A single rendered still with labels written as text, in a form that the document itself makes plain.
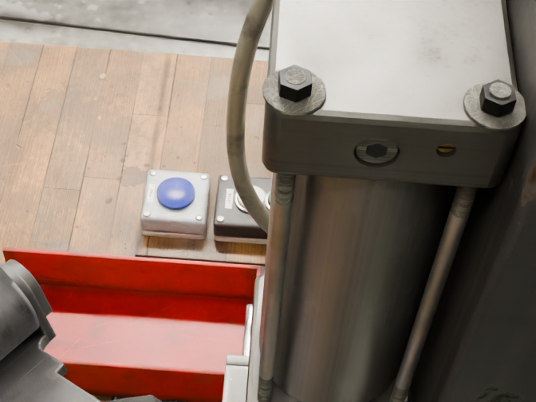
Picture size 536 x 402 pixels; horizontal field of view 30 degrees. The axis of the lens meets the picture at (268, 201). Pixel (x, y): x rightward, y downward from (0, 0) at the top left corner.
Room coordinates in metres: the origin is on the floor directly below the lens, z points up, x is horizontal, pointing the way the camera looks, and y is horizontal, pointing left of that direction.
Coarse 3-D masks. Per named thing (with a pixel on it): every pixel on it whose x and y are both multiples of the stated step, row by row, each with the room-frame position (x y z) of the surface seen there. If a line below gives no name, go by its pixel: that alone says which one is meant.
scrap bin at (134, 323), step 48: (48, 288) 0.53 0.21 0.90; (96, 288) 0.53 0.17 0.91; (144, 288) 0.53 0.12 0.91; (192, 288) 0.53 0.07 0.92; (240, 288) 0.53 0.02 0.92; (96, 336) 0.48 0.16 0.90; (144, 336) 0.48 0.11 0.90; (192, 336) 0.48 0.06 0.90; (240, 336) 0.49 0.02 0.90; (96, 384) 0.42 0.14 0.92; (144, 384) 0.42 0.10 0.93; (192, 384) 0.42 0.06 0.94
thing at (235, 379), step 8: (248, 304) 0.38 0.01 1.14; (248, 312) 0.37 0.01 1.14; (248, 320) 0.37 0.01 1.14; (248, 328) 0.36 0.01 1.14; (248, 336) 0.35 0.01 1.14; (248, 344) 0.35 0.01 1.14; (248, 352) 0.34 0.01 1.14; (232, 360) 0.31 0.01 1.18; (240, 360) 0.31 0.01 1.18; (248, 360) 0.31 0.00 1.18; (232, 368) 0.31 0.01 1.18; (240, 368) 0.31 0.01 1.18; (224, 376) 0.30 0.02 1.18; (232, 376) 0.30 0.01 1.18; (240, 376) 0.30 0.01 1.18; (224, 384) 0.29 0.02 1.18; (232, 384) 0.29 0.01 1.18; (240, 384) 0.30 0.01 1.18; (224, 392) 0.29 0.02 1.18; (232, 392) 0.29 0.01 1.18; (240, 392) 0.29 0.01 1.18; (224, 400) 0.28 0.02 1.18; (232, 400) 0.28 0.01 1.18; (240, 400) 0.28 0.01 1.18
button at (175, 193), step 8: (160, 184) 0.64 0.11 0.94; (168, 184) 0.64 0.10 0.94; (176, 184) 0.64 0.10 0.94; (184, 184) 0.64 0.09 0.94; (160, 192) 0.63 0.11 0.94; (168, 192) 0.63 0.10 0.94; (176, 192) 0.63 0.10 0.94; (184, 192) 0.63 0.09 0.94; (192, 192) 0.64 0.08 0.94; (160, 200) 0.62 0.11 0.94; (168, 200) 0.62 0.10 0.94; (176, 200) 0.62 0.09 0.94; (184, 200) 0.62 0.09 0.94; (192, 200) 0.63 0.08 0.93; (176, 208) 0.62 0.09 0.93
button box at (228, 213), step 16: (224, 176) 0.66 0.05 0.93; (224, 192) 0.64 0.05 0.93; (224, 208) 0.62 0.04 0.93; (240, 208) 0.62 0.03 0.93; (224, 224) 0.60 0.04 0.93; (240, 224) 0.60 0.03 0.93; (256, 224) 0.61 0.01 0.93; (224, 240) 0.60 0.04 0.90; (240, 240) 0.60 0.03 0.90; (256, 240) 0.60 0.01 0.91
